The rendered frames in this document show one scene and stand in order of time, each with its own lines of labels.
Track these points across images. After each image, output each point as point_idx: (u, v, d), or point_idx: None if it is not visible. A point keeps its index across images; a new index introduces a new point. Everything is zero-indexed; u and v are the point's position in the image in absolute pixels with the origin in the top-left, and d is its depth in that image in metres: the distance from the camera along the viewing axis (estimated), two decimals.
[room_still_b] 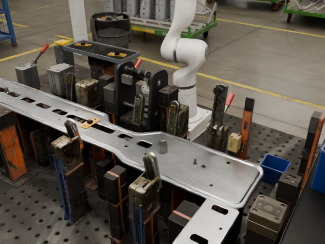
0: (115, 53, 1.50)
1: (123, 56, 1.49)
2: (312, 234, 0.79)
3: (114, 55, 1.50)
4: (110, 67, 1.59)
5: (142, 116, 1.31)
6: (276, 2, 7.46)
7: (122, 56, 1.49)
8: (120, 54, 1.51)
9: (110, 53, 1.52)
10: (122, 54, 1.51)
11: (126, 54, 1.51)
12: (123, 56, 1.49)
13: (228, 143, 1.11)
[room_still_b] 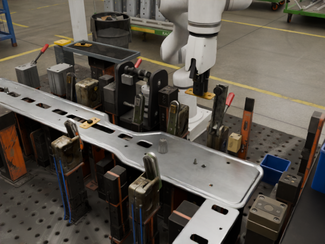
0: None
1: (208, 98, 0.93)
2: (312, 234, 0.79)
3: (196, 94, 0.95)
4: (110, 67, 1.59)
5: (142, 116, 1.31)
6: (276, 2, 7.46)
7: (207, 99, 0.93)
8: (204, 93, 0.95)
9: (189, 90, 0.97)
10: (207, 94, 0.95)
11: (214, 95, 0.94)
12: (208, 99, 0.92)
13: (228, 143, 1.11)
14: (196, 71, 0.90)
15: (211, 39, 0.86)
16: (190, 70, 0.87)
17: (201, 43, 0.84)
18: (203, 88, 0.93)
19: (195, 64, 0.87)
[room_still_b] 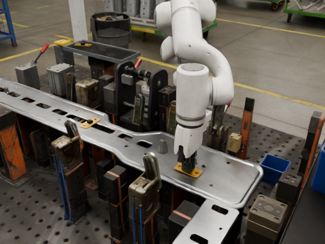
0: None
1: (196, 176, 1.01)
2: (312, 234, 0.79)
3: (184, 171, 1.03)
4: (110, 67, 1.59)
5: (142, 116, 1.31)
6: (276, 2, 7.46)
7: (194, 176, 1.01)
8: (192, 170, 1.04)
9: (179, 165, 1.06)
10: (195, 171, 1.03)
11: (201, 172, 1.03)
12: (195, 176, 1.01)
13: (228, 143, 1.11)
14: None
15: (197, 128, 0.95)
16: (178, 155, 0.96)
17: (188, 133, 0.92)
18: (190, 167, 1.01)
19: (182, 150, 0.95)
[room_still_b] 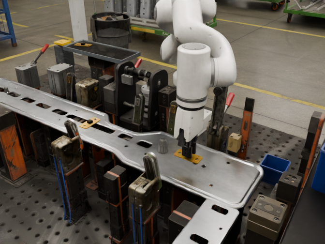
0: None
1: (196, 162, 0.99)
2: (312, 234, 0.79)
3: (184, 158, 1.01)
4: (110, 67, 1.59)
5: (142, 116, 1.31)
6: (276, 2, 7.46)
7: (194, 162, 0.99)
8: (192, 156, 1.01)
9: (178, 151, 1.03)
10: (195, 157, 1.01)
11: (202, 158, 1.00)
12: (196, 162, 0.99)
13: (228, 143, 1.11)
14: None
15: (198, 111, 0.92)
16: (179, 139, 0.93)
17: (189, 116, 0.89)
18: (191, 152, 0.98)
19: (183, 133, 0.93)
